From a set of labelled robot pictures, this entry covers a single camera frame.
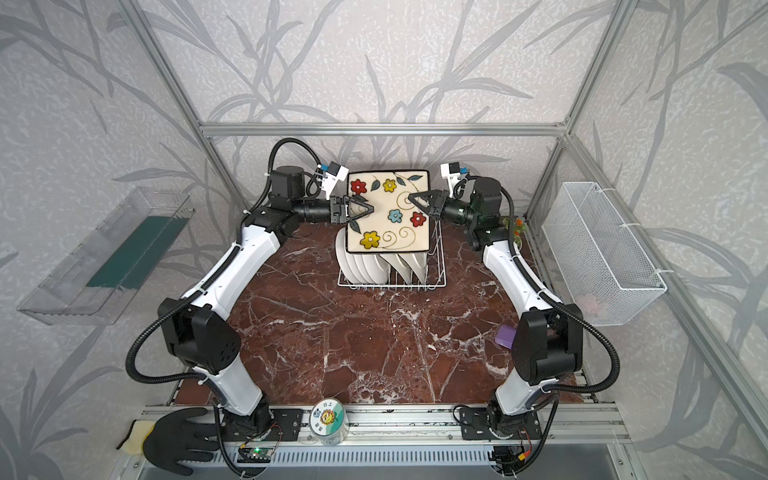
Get square floral plate black rim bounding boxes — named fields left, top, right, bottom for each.
left=346, top=170, right=431, bottom=254

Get square white plate black rim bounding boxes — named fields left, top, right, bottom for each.
left=382, top=253, right=412, bottom=285

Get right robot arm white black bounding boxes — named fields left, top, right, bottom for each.
left=409, top=176, right=621, bottom=439

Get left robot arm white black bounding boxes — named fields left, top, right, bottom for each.
left=125, top=138, right=374, bottom=437

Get round white plate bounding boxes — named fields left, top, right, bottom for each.
left=355, top=254, right=373, bottom=285
left=345, top=252, right=365, bottom=284
left=335, top=230, right=354, bottom=284
left=365, top=254, right=391, bottom=285

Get white pot artificial flowers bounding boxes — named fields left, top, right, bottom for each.
left=502, top=216, right=527, bottom=242

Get square white plate rear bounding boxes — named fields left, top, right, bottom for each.
left=404, top=252, right=428, bottom=284

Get pink object in basket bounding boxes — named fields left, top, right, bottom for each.
left=575, top=293, right=603, bottom=318

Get round tape roll green label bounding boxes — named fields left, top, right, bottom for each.
left=309, top=398, right=349, bottom=446

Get left green circuit board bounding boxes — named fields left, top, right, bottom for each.
left=237, top=444, right=275, bottom=464

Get black glove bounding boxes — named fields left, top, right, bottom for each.
left=143, top=407, right=220, bottom=477

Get yellow sponge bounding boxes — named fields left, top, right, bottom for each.
left=117, top=420, right=156, bottom=455

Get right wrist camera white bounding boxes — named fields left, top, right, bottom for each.
left=440, top=162, right=468, bottom=198

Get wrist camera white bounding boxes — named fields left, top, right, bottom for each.
left=440, top=162, right=468, bottom=198
left=320, top=162, right=349, bottom=200

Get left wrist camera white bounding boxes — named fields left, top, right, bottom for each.
left=320, top=162, right=349, bottom=200

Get white wire dish rack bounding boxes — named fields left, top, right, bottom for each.
left=337, top=223, right=447, bottom=291

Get purple scoop pink handle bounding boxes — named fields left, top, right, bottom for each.
left=494, top=325, right=517, bottom=350

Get white mesh wall basket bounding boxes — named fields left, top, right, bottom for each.
left=542, top=182, right=667, bottom=327

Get clear plastic wall shelf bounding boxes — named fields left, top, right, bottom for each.
left=17, top=187, right=195, bottom=326

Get right circuit board wires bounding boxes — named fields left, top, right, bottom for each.
left=488, top=443, right=535, bottom=475

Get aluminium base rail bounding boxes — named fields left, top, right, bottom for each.
left=110, top=403, right=637, bottom=480

